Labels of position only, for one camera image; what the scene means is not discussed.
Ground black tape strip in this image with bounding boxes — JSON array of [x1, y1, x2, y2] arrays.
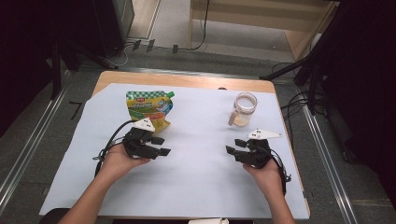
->
[[68, 101, 83, 121]]

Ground white paper sheet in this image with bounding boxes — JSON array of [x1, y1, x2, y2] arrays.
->
[[39, 82, 310, 220]]

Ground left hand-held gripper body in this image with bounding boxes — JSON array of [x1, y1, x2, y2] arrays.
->
[[121, 117, 161, 161]]

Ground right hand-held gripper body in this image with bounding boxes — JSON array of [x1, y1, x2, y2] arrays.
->
[[233, 128, 284, 170]]

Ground black stand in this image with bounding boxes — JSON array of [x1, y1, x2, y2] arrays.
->
[[260, 0, 347, 116], [50, 36, 120, 101]]

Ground person's left hand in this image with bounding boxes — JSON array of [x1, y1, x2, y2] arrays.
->
[[96, 143, 152, 185]]

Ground clear jar with beige rim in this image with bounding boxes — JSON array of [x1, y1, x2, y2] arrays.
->
[[228, 91, 259, 128]]

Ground metal floor rail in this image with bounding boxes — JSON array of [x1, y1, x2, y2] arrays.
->
[[0, 70, 72, 216], [302, 105, 359, 224]]

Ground grey floor cable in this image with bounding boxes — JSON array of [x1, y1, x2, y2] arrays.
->
[[115, 41, 138, 68]]

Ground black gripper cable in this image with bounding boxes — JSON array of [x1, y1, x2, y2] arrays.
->
[[92, 119, 138, 178], [269, 148, 292, 196]]

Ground person's right hand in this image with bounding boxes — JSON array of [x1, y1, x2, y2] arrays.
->
[[242, 158, 286, 200]]

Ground black floor cables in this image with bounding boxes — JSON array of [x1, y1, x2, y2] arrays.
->
[[270, 62, 325, 150]]

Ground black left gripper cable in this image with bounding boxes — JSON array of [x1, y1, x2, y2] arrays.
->
[[92, 119, 138, 178]]

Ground light wooden shelf unit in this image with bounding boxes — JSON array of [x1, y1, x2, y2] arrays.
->
[[188, 0, 340, 62]]

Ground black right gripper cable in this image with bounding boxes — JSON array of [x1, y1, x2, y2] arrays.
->
[[269, 148, 292, 196]]

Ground dark cabinet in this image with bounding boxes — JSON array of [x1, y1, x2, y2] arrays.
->
[[92, 0, 135, 59]]

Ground black hanging cable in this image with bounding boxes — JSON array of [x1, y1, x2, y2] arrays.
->
[[178, 0, 211, 52]]

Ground yellow green spouted pouch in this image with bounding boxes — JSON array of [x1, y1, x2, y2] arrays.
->
[[125, 90, 176, 134]]

